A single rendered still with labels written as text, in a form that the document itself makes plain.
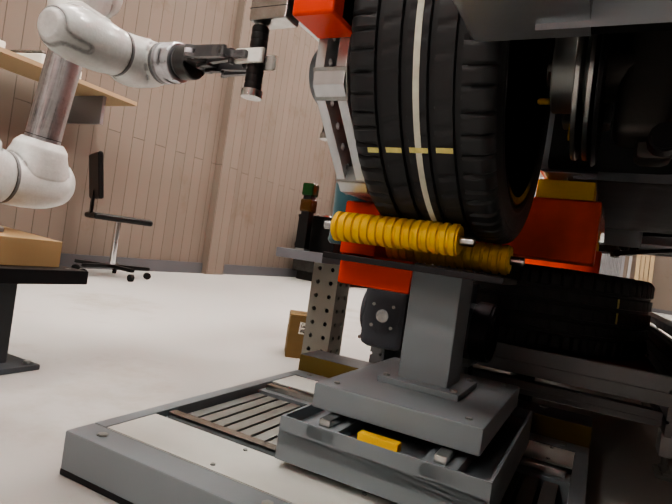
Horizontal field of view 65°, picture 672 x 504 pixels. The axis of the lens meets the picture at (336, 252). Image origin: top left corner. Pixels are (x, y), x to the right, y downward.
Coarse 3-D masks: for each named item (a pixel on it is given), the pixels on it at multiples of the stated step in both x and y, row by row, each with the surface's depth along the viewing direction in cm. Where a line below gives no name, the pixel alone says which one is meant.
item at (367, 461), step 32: (288, 416) 91; (320, 416) 100; (512, 416) 120; (288, 448) 90; (320, 448) 87; (352, 448) 84; (384, 448) 82; (416, 448) 90; (448, 448) 83; (512, 448) 91; (352, 480) 84; (384, 480) 82; (416, 480) 79; (448, 480) 77; (480, 480) 75
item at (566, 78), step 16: (560, 48) 91; (576, 48) 90; (592, 48) 81; (560, 64) 91; (576, 64) 82; (592, 64) 81; (560, 80) 91; (576, 80) 83; (592, 80) 82; (560, 96) 93; (576, 96) 84; (592, 96) 86; (560, 112) 97; (576, 112) 85; (592, 112) 92; (576, 128) 89; (576, 144) 94
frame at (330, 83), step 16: (320, 48) 90; (336, 48) 92; (320, 64) 90; (320, 80) 89; (336, 80) 88; (320, 96) 91; (336, 96) 90; (320, 112) 93; (336, 112) 95; (336, 128) 97; (352, 128) 93; (336, 144) 97; (352, 144) 95; (336, 160) 99; (352, 160) 97; (352, 176) 101; (352, 192) 103; (368, 192) 102
